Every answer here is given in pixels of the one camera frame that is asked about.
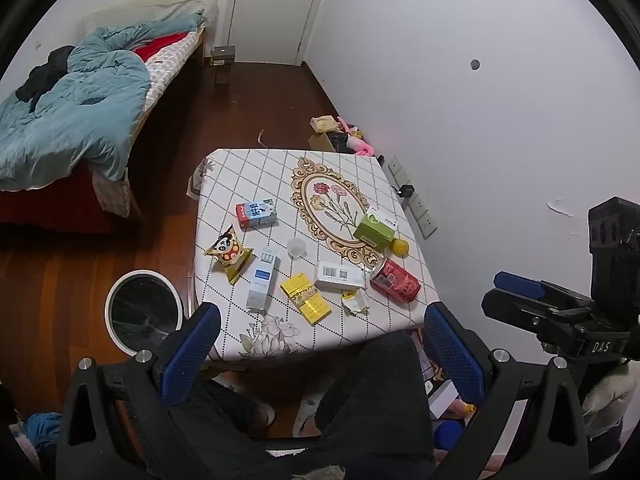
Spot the person's right leg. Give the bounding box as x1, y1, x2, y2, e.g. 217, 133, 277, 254
315, 330, 436, 480

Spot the panda print snack packet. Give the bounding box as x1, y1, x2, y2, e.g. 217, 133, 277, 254
204, 225, 256, 286

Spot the white blue slim box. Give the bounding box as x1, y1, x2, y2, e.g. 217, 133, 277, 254
246, 247, 281, 313

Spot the white wall socket row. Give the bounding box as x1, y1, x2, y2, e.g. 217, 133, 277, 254
387, 156, 438, 239

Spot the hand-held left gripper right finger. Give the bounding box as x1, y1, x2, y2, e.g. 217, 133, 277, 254
424, 301, 591, 480

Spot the dark blue round container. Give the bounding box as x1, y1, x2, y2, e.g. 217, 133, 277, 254
432, 420, 466, 453

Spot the crumpled white wrapper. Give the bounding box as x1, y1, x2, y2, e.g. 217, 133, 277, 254
341, 288, 371, 317

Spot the table with checked tablecloth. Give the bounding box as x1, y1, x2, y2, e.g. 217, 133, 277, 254
187, 148, 441, 363

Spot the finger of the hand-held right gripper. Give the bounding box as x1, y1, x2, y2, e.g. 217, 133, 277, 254
481, 287, 558, 335
494, 271, 595, 311

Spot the white round trash bin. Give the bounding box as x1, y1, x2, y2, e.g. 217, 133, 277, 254
104, 270, 185, 358

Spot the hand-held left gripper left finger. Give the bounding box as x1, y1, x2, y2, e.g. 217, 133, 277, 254
56, 303, 222, 480

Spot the white door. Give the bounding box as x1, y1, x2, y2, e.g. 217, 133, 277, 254
227, 0, 334, 66

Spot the dark clothing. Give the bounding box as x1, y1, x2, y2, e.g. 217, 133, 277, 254
16, 45, 76, 113

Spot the yellow cigarette pack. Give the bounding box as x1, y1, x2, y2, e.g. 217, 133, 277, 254
280, 273, 332, 326

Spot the blue cloth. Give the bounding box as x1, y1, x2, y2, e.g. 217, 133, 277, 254
25, 412, 63, 453

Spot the small grey stool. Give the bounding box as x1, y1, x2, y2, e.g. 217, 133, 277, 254
210, 46, 236, 86

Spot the grey striped pillow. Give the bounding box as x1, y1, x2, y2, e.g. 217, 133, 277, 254
155, 1, 207, 23

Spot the red soda can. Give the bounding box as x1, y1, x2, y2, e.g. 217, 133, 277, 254
369, 257, 422, 303

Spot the white slipper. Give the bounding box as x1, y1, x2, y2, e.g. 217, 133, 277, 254
250, 400, 277, 429
291, 394, 327, 439

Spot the white flat box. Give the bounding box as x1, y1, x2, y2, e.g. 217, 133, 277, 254
425, 380, 471, 419

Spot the person's leg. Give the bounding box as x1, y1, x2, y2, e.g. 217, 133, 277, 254
315, 330, 436, 480
167, 377, 276, 480

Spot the white barcode box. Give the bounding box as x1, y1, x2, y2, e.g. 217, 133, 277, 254
314, 261, 366, 292

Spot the cardboard box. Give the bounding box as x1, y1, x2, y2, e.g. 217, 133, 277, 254
307, 130, 351, 153

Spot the person's left leg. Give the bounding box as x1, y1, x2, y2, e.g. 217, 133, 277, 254
167, 377, 276, 480

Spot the red blanket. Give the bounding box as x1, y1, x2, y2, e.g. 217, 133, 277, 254
132, 31, 193, 63

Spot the blue red milk carton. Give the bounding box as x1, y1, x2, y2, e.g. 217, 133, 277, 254
236, 199, 278, 231

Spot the light blue duvet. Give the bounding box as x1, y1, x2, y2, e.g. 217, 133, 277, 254
0, 16, 206, 192

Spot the wooden bed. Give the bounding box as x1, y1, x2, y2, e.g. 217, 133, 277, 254
0, 0, 221, 235

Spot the patterned mattress quilt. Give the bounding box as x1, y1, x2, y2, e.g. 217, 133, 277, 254
90, 27, 206, 218

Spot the green tissue box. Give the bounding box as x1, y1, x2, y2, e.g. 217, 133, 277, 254
353, 207, 399, 252

